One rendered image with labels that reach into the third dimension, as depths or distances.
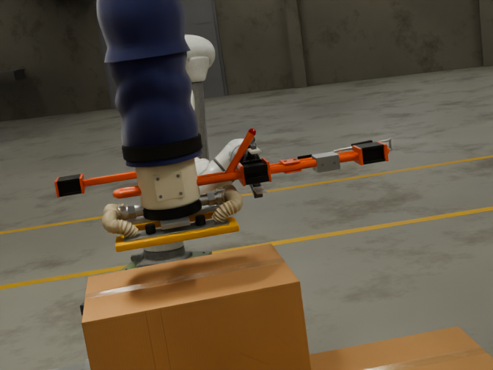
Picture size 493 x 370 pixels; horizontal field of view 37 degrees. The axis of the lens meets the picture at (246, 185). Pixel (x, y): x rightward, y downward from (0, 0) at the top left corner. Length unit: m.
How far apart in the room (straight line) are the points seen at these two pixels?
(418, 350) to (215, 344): 0.76
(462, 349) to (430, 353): 0.10
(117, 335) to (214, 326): 0.26
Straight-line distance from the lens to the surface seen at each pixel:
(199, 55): 2.85
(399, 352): 2.54
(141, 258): 2.87
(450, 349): 2.55
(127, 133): 2.07
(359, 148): 2.19
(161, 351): 2.09
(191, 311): 2.06
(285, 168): 2.15
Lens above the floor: 1.65
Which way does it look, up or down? 12 degrees down
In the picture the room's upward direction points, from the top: 8 degrees counter-clockwise
